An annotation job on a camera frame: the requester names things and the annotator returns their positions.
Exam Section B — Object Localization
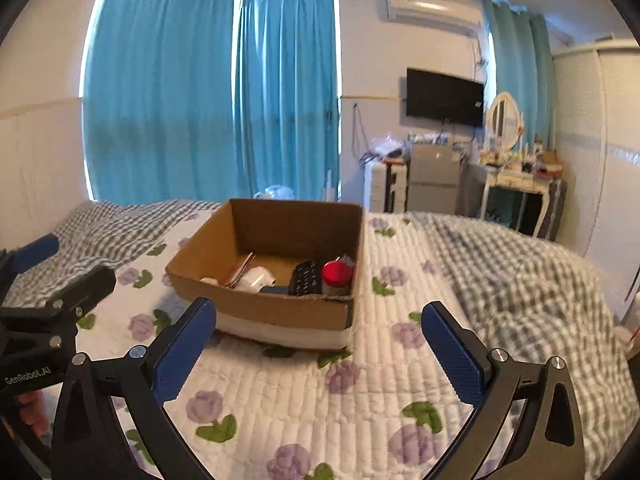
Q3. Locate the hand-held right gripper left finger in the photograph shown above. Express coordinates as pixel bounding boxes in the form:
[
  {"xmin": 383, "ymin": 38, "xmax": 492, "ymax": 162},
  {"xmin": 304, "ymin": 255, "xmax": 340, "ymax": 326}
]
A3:
[{"xmin": 51, "ymin": 297, "xmax": 218, "ymax": 480}]

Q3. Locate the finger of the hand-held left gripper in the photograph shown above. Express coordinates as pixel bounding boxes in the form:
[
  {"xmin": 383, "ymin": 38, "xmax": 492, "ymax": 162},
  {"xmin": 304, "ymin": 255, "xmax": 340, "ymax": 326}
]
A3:
[
  {"xmin": 0, "ymin": 234, "xmax": 61, "ymax": 275},
  {"xmin": 0, "ymin": 265, "xmax": 117, "ymax": 342}
]

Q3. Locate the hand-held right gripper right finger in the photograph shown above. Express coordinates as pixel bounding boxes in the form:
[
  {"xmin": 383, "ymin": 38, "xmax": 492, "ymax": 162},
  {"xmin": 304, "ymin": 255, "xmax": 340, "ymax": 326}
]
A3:
[{"xmin": 421, "ymin": 301, "xmax": 587, "ymax": 480}]

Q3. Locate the brown cardboard box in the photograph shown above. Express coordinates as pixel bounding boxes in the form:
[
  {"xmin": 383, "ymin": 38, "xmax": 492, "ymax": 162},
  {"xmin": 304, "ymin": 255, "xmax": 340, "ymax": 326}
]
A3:
[{"xmin": 165, "ymin": 198, "xmax": 365, "ymax": 351}]

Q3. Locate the white charger adapter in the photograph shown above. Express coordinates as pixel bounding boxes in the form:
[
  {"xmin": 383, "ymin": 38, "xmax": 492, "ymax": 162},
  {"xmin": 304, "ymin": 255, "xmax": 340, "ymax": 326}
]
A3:
[{"xmin": 235, "ymin": 266, "xmax": 277, "ymax": 293}]

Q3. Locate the white bottle with red cap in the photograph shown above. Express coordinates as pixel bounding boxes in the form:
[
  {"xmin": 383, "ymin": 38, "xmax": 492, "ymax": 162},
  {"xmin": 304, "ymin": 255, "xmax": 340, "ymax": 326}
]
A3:
[{"xmin": 321, "ymin": 259, "xmax": 356, "ymax": 295}]

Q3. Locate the black remote control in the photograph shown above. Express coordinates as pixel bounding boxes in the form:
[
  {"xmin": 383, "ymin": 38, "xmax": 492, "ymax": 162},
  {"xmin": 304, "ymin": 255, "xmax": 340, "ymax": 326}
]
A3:
[{"xmin": 289, "ymin": 259, "xmax": 324, "ymax": 297}]

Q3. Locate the person's left hand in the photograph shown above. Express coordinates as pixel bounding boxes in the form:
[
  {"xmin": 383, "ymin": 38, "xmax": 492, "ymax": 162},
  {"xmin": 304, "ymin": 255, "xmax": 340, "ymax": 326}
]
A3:
[{"xmin": 15, "ymin": 390, "xmax": 47, "ymax": 427}]

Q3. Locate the grey checkered bedsheet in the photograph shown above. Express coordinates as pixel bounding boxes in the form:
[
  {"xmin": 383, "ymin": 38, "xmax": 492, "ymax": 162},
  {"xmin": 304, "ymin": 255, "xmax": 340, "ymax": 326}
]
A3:
[{"xmin": 0, "ymin": 199, "xmax": 631, "ymax": 480}]

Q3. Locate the silver small fridge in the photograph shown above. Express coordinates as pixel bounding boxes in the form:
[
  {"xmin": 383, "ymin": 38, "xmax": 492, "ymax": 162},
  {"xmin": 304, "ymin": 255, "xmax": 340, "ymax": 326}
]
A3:
[{"xmin": 407, "ymin": 142, "xmax": 461, "ymax": 216}]

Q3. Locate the dark suitcase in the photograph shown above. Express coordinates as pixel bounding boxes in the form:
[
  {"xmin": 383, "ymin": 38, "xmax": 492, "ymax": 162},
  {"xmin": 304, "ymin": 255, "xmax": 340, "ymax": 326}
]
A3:
[{"xmin": 542, "ymin": 180, "xmax": 569, "ymax": 241}]

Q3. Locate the white drawer cabinet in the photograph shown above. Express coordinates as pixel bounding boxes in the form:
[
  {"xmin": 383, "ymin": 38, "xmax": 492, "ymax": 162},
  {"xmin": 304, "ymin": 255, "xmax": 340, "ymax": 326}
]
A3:
[{"xmin": 364, "ymin": 160, "xmax": 411, "ymax": 213}]

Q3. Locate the white plastic bag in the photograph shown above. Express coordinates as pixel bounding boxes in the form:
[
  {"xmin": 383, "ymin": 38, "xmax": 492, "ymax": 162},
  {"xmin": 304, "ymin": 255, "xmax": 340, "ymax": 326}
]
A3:
[{"xmin": 252, "ymin": 185, "xmax": 294, "ymax": 201}]

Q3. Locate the white dressing table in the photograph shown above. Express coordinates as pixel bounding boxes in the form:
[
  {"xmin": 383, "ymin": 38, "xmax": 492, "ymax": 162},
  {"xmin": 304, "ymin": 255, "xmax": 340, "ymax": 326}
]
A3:
[{"xmin": 477, "ymin": 156, "xmax": 564, "ymax": 239}]

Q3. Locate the wide blue curtain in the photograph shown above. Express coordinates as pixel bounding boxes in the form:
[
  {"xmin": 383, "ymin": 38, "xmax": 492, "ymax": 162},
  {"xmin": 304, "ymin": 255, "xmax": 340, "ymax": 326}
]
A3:
[{"xmin": 82, "ymin": 0, "xmax": 240, "ymax": 206}]

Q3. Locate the clear plastic bag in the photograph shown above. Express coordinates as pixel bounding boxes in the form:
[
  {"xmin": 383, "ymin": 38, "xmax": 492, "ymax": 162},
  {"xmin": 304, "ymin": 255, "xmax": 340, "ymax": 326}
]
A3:
[{"xmin": 370, "ymin": 132, "xmax": 408, "ymax": 162}]

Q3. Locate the white louvred wardrobe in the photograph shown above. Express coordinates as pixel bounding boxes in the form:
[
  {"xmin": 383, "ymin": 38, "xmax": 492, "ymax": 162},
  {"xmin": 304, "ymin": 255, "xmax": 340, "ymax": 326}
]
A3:
[{"xmin": 552, "ymin": 42, "xmax": 640, "ymax": 306}]

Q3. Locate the white oval mirror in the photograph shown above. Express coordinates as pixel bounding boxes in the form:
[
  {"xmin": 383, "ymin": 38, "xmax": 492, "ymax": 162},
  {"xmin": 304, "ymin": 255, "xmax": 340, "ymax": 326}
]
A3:
[{"xmin": 486, "ymin": 91, "xmax": 524, "ymax": 152}]

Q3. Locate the narrow blue curtain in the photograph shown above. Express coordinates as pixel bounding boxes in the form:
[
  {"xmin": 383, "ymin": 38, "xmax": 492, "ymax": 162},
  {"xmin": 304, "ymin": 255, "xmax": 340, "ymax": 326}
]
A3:
[{"xmin": 234, "ymin": 0, "xmax": 341, "ymax": 202}]

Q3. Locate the teal curtain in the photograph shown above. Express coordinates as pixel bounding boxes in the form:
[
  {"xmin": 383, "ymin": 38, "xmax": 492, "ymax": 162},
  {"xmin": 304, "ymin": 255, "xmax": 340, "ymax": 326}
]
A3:
[{"xmin": 482, "ymin": 0, "xmax": 557, "ymax": 150}]

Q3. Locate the white air conditioner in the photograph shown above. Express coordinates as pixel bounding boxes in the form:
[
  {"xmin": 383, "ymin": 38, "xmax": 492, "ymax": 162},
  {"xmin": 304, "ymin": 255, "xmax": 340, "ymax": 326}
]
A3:
[{"xmin": 385, "ymin": 0, "xmax": 483, "ymax": 37}]

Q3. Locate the hanging wall cable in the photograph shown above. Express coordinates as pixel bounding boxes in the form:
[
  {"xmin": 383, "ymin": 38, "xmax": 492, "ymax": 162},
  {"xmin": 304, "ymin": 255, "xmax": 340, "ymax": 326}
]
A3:
[{"xmin": 350, "ymin": 102, "xmax": 364, "ymax": 162}]

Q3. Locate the black wall television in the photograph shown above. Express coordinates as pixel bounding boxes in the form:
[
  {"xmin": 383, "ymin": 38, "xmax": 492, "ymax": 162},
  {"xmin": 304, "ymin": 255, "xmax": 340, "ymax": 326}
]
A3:
[{"xmin": 406, "ymin": 67, "xmax": 485, "ymax": 127}]

